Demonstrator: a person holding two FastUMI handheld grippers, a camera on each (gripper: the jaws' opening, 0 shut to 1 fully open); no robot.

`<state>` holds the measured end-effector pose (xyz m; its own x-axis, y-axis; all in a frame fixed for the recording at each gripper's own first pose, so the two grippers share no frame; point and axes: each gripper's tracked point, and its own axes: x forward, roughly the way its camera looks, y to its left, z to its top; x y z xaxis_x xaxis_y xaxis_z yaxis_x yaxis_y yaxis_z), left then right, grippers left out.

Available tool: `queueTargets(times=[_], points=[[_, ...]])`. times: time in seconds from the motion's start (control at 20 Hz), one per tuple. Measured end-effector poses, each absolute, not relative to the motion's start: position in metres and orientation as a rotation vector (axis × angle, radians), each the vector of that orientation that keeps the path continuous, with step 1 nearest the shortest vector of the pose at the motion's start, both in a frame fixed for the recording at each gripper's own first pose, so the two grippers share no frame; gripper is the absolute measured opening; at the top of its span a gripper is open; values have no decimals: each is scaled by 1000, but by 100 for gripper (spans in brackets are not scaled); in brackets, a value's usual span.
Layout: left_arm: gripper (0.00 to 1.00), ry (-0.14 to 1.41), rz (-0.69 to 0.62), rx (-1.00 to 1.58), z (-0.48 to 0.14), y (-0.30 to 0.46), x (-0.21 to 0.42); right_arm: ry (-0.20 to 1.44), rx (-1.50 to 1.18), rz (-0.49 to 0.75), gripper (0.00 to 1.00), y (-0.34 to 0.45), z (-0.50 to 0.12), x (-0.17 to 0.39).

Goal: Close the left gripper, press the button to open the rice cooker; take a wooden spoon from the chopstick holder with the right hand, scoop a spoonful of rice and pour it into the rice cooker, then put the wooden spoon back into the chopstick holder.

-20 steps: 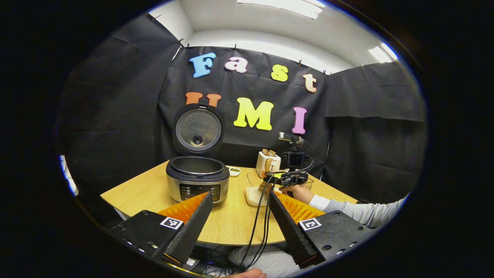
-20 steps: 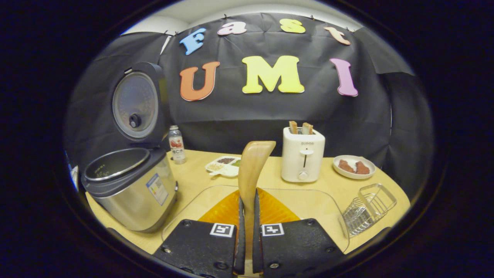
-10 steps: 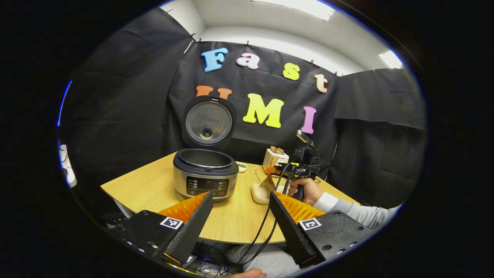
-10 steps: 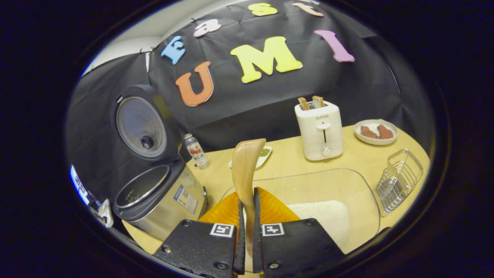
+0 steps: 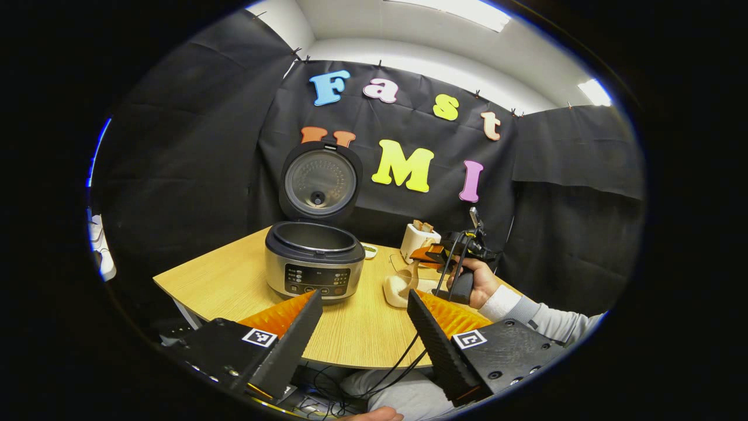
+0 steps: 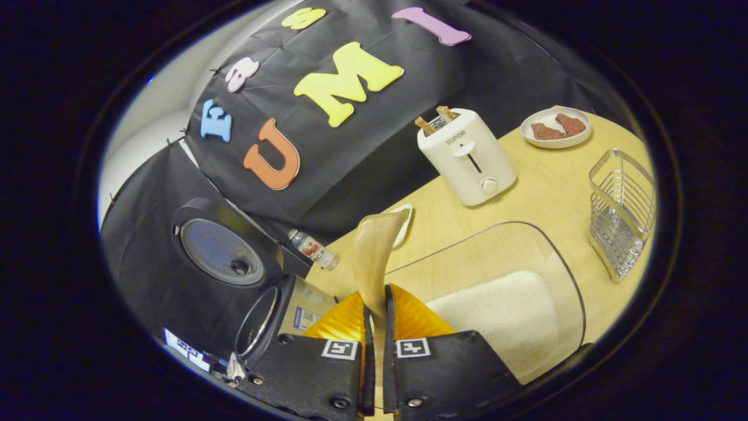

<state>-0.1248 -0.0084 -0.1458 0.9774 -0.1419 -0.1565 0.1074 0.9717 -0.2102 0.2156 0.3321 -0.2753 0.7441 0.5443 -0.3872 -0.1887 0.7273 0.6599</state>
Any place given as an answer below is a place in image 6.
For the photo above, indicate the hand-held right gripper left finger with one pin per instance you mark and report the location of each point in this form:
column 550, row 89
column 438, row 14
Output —
column 304, row 374

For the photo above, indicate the wooden spoon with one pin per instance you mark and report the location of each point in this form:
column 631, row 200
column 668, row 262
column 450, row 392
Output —
column 371, row 257

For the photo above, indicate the white divided sauce dish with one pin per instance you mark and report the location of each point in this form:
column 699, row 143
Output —
column 405, row 225

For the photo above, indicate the white toaster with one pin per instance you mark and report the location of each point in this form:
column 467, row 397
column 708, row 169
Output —
column 467, row 169

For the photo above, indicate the small white plate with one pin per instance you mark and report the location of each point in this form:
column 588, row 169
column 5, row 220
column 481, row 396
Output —
column 555, row 144

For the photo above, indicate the dark grey rice cooker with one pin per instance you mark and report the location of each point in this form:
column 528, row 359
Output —
column 216, row 251

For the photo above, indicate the brown meat piece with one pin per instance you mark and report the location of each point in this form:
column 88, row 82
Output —
column 572, row 124
column 546, row 133

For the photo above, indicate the computer monitor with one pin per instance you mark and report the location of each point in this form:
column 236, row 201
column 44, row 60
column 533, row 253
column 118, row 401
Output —
column 187, row 349

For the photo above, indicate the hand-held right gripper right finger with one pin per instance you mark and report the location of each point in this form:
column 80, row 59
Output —
column 444, row 374

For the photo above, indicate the small clear bottle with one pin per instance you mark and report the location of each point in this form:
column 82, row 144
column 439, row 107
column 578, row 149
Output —
column 312, row 248

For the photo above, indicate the toast slice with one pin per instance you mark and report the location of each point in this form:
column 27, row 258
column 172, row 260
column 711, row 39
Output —
column 425, row 126
column 446, row 114

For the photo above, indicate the white rice heap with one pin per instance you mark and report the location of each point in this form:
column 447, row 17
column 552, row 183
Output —
column 497, row 316

